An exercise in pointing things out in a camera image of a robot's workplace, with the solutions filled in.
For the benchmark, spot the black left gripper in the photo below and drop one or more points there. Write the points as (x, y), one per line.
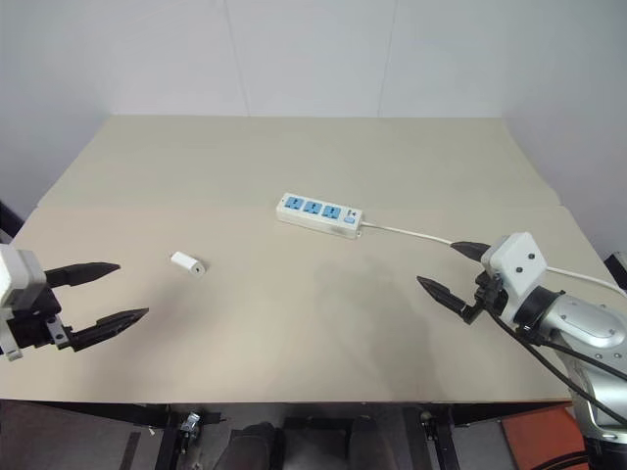
(32, 323)

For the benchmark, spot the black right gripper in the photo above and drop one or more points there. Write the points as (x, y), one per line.
(491, 294)

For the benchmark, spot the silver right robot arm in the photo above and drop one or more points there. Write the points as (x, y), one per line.
(585, 328)

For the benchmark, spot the white plug adapter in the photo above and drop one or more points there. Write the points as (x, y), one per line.
(187, 264)

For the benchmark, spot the white blue power strip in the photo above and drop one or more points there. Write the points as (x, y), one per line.
(318, 214)

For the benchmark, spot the metal caster wheel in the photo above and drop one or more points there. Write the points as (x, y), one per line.
(428, 423)
(190, 425)

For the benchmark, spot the black object beside table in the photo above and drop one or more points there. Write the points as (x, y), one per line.
(617, 268)

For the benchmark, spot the orange floor mat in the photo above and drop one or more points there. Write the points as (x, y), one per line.
(544, 438)

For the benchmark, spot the dark rounded shape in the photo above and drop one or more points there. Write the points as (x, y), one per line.
(257, 448)

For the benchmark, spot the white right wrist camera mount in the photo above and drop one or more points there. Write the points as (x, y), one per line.
(516, 267)

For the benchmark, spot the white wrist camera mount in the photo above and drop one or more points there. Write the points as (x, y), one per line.
(516, 267)
(19, 274)

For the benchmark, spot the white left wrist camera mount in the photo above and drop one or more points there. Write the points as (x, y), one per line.
(19, 274)

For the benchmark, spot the black object at wall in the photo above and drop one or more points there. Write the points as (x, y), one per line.
(7, 220)

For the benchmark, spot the black table frame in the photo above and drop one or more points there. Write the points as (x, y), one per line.
(166, 431)

